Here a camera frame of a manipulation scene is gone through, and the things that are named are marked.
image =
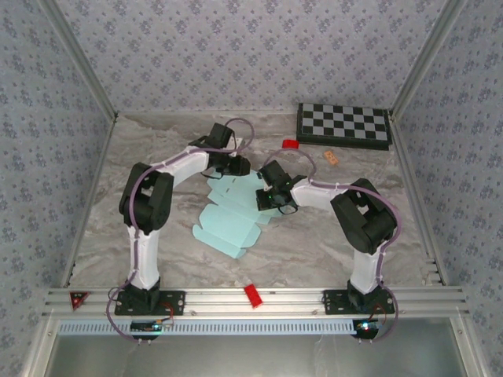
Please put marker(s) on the small red block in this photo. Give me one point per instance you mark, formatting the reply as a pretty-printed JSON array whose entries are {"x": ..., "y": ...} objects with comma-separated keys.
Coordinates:
[{"x": 290, "y": 143}]

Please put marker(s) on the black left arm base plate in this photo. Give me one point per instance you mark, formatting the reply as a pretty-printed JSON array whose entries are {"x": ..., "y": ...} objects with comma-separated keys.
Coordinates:
[{"x": 173, "y": 302}]

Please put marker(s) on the long red block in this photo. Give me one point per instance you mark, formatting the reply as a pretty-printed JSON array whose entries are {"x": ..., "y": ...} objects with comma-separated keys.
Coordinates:
[{"x": 253, "y": 296}]

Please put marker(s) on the small orange wooden tile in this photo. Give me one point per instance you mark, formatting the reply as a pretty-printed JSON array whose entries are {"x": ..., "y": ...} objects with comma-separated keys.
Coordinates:
[{"x": 331, "y": 158}]

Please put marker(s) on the wide aluminium mounting rail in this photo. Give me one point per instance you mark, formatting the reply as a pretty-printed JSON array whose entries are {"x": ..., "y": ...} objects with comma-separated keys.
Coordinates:
[{"x": 220, "y": 300}]

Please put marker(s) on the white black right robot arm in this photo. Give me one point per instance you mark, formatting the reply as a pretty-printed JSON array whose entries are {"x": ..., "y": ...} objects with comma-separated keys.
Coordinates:
[{"x": 367, "y": 275}]

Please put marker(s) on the red triangle sign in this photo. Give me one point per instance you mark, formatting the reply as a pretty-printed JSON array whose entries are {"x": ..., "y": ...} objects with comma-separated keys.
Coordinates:
[{"x": 78, "y": 299}]

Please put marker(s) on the aluminium frame bar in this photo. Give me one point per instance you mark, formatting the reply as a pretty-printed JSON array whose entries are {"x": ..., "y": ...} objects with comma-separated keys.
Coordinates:
[
  {"x": 428, "y": 59},
  {"x": 418, "y": 204},
  {"x": 92, "y": 196},
  {"x": 80, "y": 59}
]

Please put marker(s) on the grey metal panel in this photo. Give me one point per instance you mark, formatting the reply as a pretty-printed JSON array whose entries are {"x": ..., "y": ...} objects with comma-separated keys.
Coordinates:
[{"x": 251, "y": 357}]

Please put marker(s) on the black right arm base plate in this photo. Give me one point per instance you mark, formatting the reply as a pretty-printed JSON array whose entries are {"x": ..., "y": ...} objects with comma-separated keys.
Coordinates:
[{"x": 334, "y": 302}]

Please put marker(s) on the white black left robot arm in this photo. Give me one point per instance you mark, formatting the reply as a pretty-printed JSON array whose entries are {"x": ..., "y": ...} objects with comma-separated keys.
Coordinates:
[{"x": 143, "y": 255}]

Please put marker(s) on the light blue paper box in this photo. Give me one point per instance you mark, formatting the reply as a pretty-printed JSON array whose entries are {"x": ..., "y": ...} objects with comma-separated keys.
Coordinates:
[{"x": 224, "y": 228}]

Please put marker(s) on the black grey chessboard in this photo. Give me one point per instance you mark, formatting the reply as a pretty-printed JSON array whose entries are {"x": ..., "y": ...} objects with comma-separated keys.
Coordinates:
[{"x": 342, "y": 123}]

